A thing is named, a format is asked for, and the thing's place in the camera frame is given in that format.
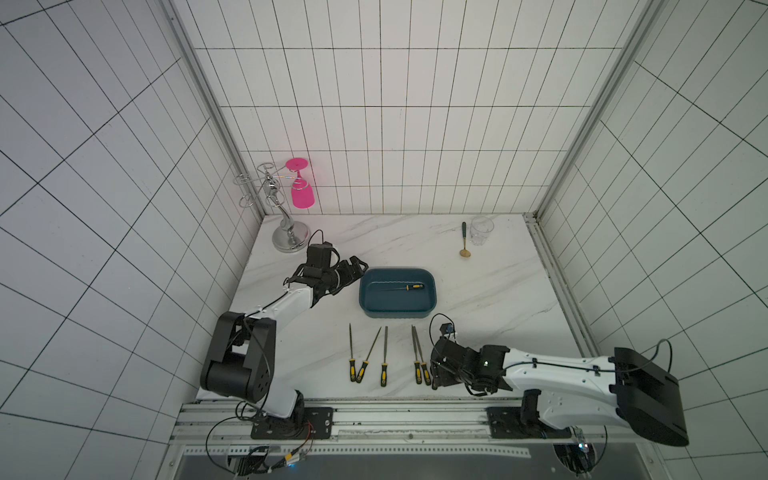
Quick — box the file tool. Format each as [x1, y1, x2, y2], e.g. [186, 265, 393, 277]
[348, 323, 357, 383]
[382, 283, 425, 291]
[411, 325, 423, 385]
[380, 326, 389, 388]
[416, 330, 432, 386]
[356, 328, 382, 383]

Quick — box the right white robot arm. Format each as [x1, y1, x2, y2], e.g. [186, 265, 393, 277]
[429, 337, 690, 447]

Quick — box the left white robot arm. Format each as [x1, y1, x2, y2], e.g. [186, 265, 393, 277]
[199, 242, 369, 419]

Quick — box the teal plastic storage box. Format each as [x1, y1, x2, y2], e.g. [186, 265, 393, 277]
[358, 267, 437, 319]

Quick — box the chrome glass holder stand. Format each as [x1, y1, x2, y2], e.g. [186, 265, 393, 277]
[233, 162, 310, 253]

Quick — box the pink plastic wine glass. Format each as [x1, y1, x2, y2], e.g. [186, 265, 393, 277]
[286, 157, 315, 209]

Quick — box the clear glass cup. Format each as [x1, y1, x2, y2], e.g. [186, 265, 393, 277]
[470, 216, 494, 246]

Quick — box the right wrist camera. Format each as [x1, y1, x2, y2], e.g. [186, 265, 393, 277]
[440, 323, 455, 336]

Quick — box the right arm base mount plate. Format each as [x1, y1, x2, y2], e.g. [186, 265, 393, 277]
[485, 407, 572, 440]

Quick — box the gold spoon black handle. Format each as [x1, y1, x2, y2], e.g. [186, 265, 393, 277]
[460, 222, 471, 258]

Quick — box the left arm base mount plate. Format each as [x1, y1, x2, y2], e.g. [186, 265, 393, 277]
[250, 407, 335, 440]

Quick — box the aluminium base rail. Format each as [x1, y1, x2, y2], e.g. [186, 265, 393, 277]
[170, 398, 641, 461]

